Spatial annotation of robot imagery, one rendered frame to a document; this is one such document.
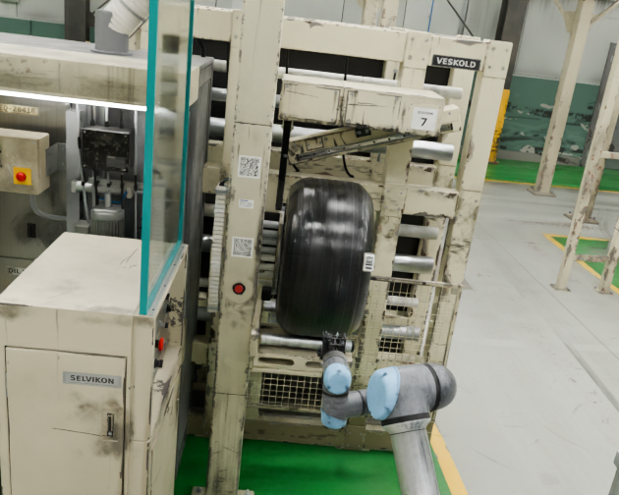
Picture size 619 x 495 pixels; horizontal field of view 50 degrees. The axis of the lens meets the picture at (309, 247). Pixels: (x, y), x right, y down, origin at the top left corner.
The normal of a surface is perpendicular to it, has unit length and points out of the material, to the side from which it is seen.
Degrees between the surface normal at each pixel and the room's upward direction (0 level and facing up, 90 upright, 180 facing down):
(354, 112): 90
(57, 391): 90
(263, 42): 90
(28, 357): 90
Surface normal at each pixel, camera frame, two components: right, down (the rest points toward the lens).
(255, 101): 0.02, 0.33
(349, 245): 0.07, -0.18
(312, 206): 0.11, -0.58
